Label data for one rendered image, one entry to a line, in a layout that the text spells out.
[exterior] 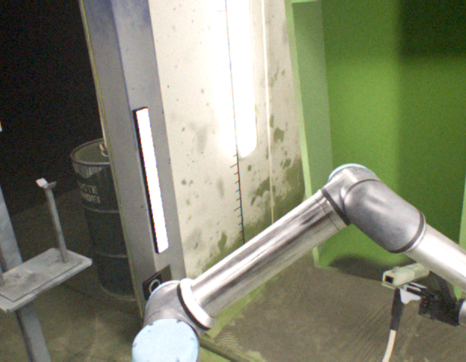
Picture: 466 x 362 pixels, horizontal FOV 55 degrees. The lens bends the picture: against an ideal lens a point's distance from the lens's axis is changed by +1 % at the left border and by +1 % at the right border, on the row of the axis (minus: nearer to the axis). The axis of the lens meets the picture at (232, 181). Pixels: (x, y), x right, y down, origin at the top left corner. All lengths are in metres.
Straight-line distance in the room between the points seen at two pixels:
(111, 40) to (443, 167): 1.42
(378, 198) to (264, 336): 1.49
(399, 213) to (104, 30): 1.21
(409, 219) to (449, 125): 0.99
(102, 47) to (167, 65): 0.27
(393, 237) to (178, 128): 1.17
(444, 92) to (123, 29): 1.22
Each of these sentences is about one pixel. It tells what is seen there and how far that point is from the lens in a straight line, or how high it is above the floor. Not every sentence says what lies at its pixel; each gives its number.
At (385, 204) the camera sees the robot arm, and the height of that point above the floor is 1.19.
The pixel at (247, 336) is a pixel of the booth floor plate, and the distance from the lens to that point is 2.40.
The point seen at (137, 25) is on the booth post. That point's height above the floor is 1.57.
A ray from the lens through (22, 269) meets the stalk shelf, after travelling 1.80.
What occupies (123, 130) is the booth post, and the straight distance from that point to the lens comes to 1.81.
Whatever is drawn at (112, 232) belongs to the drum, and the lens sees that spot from 2.65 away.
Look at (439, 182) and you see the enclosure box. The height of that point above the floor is 0.83.
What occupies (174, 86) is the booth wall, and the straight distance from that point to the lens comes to 1.92.
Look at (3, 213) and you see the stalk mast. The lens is 1.75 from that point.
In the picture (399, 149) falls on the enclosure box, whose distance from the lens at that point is 2.06.
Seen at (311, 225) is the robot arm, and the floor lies 1.10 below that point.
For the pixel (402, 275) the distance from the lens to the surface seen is 1.57.
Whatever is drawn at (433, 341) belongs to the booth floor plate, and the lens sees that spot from 2.47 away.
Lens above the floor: 1.62
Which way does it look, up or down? 22 degrees down
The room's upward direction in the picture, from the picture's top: 5 degrees counter-clockwise
